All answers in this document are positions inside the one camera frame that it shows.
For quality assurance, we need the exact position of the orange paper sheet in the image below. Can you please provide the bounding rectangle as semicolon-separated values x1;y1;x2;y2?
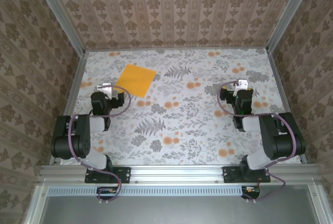
115;64;158;98

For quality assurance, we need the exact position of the floral table mat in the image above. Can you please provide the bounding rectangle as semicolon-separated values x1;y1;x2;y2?
59;49;302;166

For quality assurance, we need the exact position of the black connector module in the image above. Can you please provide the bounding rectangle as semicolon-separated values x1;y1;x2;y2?
96;186;122;200
241;185;262;200

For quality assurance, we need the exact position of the grey metal panel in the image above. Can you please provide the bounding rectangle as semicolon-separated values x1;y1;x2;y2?
24;183;333;224

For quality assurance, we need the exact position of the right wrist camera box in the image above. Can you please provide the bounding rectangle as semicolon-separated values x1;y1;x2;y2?
235;78;248;91

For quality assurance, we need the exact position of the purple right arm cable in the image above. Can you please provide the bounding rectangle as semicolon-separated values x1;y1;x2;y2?
216;81;300;204

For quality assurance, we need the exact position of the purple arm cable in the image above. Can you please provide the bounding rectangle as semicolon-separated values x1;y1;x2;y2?
68;85;132;205
216;81;300;204

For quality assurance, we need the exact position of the aluminium side rail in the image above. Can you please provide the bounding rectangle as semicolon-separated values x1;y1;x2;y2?
49;51;88;165
266;49;308;164

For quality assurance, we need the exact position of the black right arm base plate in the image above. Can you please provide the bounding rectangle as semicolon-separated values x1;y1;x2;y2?
223;166;271;184

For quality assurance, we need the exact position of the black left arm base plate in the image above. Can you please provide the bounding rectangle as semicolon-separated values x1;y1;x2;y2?
85;166;131;184

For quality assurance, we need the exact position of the aluminium frame post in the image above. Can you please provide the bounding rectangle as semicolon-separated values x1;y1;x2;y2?
265;0;317;53
31;0;86;56

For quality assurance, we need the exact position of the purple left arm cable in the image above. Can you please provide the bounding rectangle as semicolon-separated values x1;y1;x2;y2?
68;85;132;205

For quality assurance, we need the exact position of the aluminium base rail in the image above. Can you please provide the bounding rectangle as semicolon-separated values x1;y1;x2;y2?
39;164;322;185

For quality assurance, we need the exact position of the white slotted cable duct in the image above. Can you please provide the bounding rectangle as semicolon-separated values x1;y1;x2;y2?
48;185;261;196

